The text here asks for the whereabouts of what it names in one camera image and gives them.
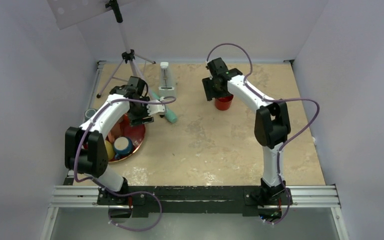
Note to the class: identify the salmon mug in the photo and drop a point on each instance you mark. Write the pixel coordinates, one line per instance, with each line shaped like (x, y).
(116, 131)

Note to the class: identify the silver tripod stand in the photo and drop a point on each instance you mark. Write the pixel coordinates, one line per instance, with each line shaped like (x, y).
(127, 57)

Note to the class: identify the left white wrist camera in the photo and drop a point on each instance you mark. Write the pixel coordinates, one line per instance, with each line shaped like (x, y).
(153, 108)

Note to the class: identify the yellow mug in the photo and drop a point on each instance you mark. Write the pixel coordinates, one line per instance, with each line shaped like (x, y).
(110, 150)

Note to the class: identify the white perforated board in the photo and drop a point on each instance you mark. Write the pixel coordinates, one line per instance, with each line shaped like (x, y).
(71, 12)

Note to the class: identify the aluminium frame rail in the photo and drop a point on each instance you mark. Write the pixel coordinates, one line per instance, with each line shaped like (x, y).
(74, 214)

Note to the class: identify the red mug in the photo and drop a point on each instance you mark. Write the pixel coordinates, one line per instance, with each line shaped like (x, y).
(223, 103)

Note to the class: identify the blue white mug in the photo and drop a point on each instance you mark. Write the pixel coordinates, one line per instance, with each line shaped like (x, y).
(123, 147)

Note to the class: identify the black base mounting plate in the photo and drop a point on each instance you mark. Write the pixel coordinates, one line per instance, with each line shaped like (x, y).
(247, 200)

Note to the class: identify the dark grey mug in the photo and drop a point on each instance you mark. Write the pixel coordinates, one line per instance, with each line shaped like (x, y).
(89, 113)

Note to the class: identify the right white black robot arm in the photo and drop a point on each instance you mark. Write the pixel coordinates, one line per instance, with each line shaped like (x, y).
(271, 127)

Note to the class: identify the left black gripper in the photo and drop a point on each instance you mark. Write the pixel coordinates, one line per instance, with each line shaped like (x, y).
(136, 120)

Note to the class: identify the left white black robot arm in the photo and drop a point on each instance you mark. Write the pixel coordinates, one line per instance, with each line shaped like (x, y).
(85, 149)

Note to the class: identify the white metronome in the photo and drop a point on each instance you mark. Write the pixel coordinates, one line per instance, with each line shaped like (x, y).
(167, 82)

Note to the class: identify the red round tray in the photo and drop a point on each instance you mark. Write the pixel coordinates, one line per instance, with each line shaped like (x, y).
(135, 133)

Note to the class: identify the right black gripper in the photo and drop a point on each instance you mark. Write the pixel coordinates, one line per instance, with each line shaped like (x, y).
(210, 93)

